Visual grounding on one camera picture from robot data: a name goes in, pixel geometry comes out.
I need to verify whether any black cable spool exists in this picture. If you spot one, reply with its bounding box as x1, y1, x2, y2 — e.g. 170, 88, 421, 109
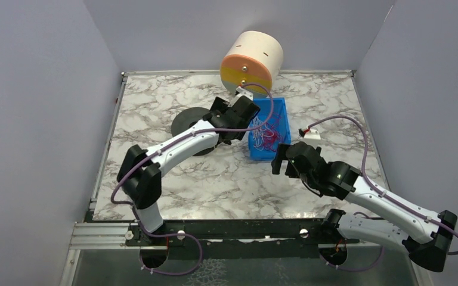
168, 107, 215, 158

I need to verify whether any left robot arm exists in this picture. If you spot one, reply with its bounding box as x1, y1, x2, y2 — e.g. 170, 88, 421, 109
117, 96, 260, 233

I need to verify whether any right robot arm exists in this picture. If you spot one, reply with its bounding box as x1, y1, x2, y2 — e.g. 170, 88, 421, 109
271, 142, 457, 272

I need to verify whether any blue plastic bin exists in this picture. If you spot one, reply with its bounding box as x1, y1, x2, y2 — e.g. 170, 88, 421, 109
248, 97, 291, 161

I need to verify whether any cream cylindrical drawer container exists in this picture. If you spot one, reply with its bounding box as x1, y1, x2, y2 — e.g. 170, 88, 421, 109
219, 30, 284, 96

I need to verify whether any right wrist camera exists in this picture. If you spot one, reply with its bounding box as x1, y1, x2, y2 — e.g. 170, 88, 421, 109
298, 128, 321, 148

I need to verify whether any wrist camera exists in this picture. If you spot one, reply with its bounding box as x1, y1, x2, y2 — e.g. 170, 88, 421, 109
298, 128, 321, 148
233, 86, 253, 103

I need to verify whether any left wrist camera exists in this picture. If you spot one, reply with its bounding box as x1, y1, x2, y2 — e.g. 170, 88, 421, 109
233, 86, 253, 103

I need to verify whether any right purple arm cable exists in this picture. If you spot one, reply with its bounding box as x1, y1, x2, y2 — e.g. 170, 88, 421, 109
300, 115, 458, 273

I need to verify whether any red wire bundle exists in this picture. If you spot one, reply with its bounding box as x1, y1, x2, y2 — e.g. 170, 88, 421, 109
260, 112, 289, 154

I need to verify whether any white wire bundle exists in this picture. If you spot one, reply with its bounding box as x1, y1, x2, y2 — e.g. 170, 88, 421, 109
251, 116, 270, 150

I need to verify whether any aluminium frame rail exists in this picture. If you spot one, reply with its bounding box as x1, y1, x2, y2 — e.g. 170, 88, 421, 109
69, 223, 129, 250

